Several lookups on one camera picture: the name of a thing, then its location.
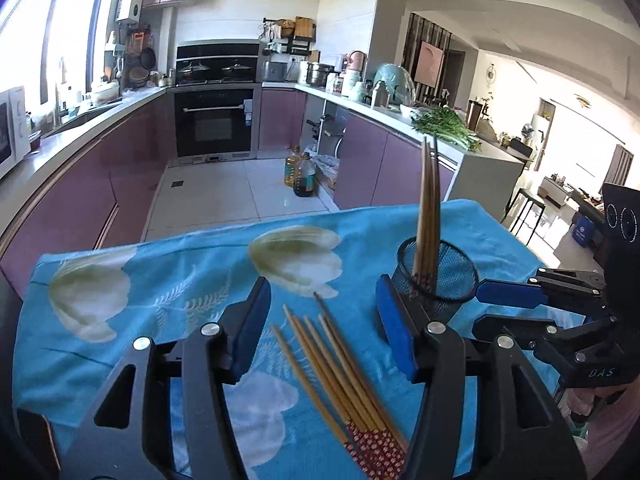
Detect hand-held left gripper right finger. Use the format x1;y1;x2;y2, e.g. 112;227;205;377
375;274;588;480

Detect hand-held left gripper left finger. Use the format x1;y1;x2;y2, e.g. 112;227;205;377
59;276;272;480

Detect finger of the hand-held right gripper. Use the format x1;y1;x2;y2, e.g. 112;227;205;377
474;267;609;312
471;313;627;387

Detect black mesh cup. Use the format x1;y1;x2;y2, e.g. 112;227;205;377
391;237;478;322

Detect pile of wooden chopsticks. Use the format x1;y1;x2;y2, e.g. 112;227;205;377
270;292;408;480

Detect person's right forearm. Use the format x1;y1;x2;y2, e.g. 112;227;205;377
565;385;640;480

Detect blue bin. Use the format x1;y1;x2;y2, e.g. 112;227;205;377
572;212;599;249

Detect black stool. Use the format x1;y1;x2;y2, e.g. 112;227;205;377
507;187;546;242

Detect blue floral tablecloth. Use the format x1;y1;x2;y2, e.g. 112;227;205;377
12;199;571;480

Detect wooden chopstick red patterned end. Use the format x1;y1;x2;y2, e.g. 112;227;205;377
431;136;443;281
421;146;435;281

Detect chopsticks standing in holder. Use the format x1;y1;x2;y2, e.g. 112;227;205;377
413;135;429;278

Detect dark oil bottle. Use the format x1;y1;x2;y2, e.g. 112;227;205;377
293;152;319;198

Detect yellow oil bottle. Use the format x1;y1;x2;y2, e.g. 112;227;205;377
284;146;303;189

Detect purple base cabinets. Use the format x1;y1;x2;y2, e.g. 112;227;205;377
261;87;458;211
0;91;174;302

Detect clear plastic bag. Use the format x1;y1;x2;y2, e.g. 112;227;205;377
312;154;342;192

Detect bunch of green vegetables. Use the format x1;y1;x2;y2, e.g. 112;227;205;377
410;107;484;154

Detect black built-in oven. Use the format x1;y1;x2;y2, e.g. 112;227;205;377
173;87;256;159

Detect fan with teal cover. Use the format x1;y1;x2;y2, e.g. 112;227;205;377
374;62;416;106

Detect dark brown panel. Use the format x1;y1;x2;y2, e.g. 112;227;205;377
16;406;56;477

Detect silver countertop appliance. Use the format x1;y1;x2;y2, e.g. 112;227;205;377
262;60;289;83

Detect black lidded pot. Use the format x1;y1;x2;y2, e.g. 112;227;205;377
177;61;211;81
221;61;254;80

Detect steel stock pot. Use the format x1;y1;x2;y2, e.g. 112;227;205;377
305;61;335;86

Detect black stove with hood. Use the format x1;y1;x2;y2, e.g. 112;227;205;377
175;41;261;85

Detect white microwave oven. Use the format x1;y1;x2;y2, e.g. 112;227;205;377
0;85;32;181

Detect pink wall painting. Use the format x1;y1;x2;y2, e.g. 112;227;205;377
416;40;445;86

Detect black wall rack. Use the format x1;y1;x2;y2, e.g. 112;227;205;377
263;16;317;59

